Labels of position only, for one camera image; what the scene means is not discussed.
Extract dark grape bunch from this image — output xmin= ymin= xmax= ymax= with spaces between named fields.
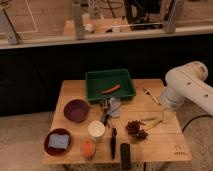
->
xmin=126 ymin=120 xmax=148 ymax=141

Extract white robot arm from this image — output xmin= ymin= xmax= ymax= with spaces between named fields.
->
xmin=160 ymin=61 xmax=213 ymax=124

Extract metal cup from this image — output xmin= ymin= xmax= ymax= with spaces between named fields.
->
xmin=88 ymin=120 xmax=105 ymax=142

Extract wooden table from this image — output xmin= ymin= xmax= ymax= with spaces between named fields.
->
xmin=43 ymin=79 xmax=191 ymax=164

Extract silver fork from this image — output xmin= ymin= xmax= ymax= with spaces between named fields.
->
xmin=142 ymin=87 xmax=161 ymax=106

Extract black remote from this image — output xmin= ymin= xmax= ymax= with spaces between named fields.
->
xmin=120 ymin=143 xmax=131 ymax=169

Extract grey cloth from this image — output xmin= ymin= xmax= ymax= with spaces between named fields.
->
xmin=108 ymin=97 xmax=121 ymax=118

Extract red chili pepper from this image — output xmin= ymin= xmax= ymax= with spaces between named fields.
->
xmin=101 ymin=84 xmax=121 ymax=94

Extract green plastic tray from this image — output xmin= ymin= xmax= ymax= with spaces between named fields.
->
xmin=85 ymin=69 xmax=136 ymax=103

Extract purple bowl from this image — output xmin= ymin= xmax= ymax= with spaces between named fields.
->
xmin=64 ymin=99 xmax=89 ymax=123

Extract blue sponge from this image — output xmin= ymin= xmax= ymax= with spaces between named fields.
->
xmin=48 ymin=134 xmax=69 ymax=149

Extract dark red plate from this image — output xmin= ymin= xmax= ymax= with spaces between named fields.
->
xmin=44 ymin=128 xmax=72 ymax=156

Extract black handled knife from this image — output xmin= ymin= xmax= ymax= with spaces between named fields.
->
xmin=110 ymin=128 xmax=117 ymax=159

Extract black handled scissors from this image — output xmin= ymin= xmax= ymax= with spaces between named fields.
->
xmin=101 ymin=99 xmax=110 ymax=126

